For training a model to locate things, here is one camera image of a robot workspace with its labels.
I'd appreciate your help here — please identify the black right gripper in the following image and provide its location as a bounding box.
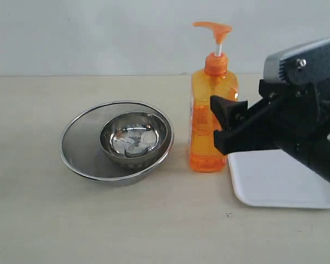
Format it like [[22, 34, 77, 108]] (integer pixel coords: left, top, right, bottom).
[[210, 79, 330, 182]]

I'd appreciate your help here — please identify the large steel mesh strainer bowl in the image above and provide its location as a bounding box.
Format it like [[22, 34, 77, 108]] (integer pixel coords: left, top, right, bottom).
[[59, 101, 174, 186]]

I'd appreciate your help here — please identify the white rectangular plastic tray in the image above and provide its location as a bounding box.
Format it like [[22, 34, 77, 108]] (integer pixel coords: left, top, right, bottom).
[[228, 150, 330, 209]]

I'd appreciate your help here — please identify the small shiny steel bowl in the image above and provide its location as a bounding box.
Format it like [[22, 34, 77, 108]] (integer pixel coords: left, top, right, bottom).
[[100, 111, 170, 169]]

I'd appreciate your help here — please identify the orange pump soap bottle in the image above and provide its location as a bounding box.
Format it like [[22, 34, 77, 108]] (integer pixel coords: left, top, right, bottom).
[[189, 21, 239, 173]]

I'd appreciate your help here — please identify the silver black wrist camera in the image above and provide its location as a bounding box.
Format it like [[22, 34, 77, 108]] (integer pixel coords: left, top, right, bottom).
[[263, 37, 330, 85]]

